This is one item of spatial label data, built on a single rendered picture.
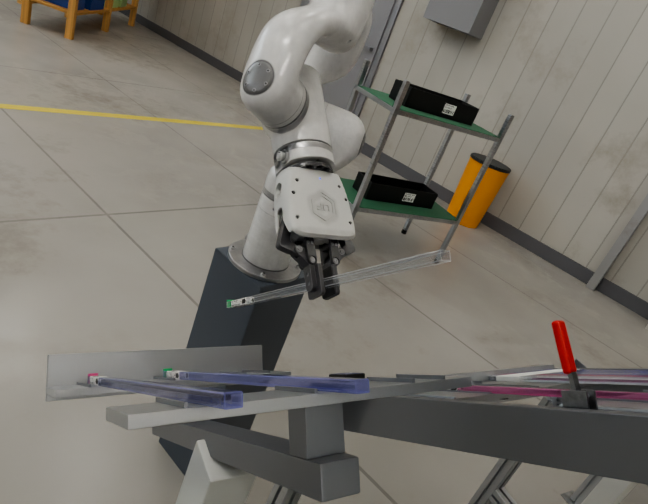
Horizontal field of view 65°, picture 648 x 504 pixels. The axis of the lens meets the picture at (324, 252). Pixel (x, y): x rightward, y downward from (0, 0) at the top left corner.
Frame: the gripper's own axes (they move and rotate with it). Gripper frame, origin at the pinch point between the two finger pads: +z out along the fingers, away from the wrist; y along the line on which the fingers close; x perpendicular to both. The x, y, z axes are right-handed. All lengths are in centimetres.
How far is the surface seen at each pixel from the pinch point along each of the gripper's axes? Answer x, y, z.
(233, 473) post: 7.7, -11.0, 21.1
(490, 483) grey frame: 57, 87, 40
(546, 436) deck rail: -15.3, 15.9, 22.0
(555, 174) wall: 162, 377, -160
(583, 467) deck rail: -18.6, 15.9, 25.3
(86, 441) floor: 118, -8, 12
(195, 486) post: 12.2, -14.0, 22.0
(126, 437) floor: 118, 3, 12
